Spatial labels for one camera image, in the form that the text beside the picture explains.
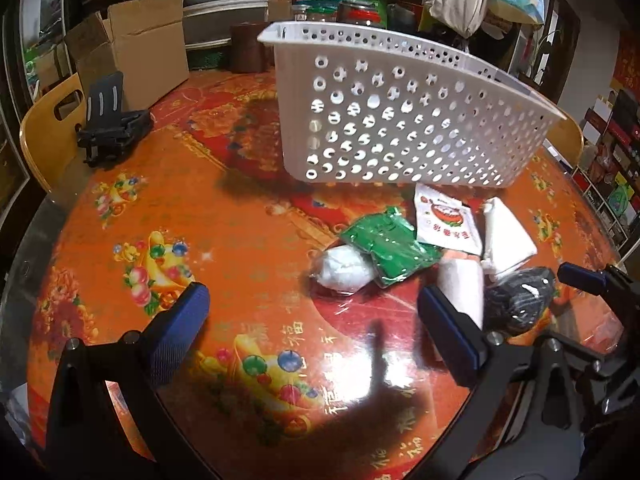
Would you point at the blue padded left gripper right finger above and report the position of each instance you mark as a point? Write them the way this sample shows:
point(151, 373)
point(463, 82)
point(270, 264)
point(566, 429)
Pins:
point(459, 342)

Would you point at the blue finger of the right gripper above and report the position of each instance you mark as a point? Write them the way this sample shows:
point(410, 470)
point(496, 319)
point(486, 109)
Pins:
point(593, 282)

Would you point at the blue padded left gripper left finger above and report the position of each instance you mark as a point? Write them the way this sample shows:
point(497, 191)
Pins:
point(171, 333)

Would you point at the white roll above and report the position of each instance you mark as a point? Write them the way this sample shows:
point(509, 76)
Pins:
point(460, 277)

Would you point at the white printed snack packet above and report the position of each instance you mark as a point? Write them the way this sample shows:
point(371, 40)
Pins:
point(445, 222)

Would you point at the black fabric bundle in bag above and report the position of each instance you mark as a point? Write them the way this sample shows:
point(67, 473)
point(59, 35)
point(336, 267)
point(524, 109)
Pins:
point(515, 304)

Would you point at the white folded cloth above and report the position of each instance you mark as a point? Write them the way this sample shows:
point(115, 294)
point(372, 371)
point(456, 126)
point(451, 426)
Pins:
point(507, 245)

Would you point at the shelf with colourful boxes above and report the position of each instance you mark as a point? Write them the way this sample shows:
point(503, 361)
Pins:
point(608, 170)

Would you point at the green fabric packet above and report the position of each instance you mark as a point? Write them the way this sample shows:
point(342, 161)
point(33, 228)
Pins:
point(389, 240)

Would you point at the red patterned tablecloth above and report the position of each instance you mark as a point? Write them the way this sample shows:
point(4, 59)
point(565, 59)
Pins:
point(280, 384)

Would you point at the small white wrapped bundle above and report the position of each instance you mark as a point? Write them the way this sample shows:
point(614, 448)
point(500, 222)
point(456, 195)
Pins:
point(343, 269)

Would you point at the right wooden chair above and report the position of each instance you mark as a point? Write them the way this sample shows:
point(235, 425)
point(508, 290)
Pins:
point(565, 141)

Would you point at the wooden chair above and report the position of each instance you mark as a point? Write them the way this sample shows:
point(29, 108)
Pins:
point(565, 141)
point(48, 133)

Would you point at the black phone stand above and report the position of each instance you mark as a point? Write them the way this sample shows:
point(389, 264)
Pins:
point(110, 134)

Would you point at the left wooden chair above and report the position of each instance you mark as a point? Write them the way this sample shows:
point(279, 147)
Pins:
point(48, 133)

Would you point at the white perforated plastic basket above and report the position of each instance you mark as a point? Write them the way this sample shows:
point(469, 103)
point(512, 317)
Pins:
point(360, 104)

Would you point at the dark brown cylindrical container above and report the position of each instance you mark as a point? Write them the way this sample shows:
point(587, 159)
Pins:
point(248, 54)

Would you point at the brown cardboard box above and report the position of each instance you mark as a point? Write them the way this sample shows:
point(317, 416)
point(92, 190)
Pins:
point(142, 39)

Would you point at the red lidded glass jar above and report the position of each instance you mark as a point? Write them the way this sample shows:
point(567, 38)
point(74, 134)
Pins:
point(358, 13)

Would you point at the red wall hanging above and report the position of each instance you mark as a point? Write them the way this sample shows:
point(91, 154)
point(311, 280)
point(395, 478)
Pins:
point(627, 65)

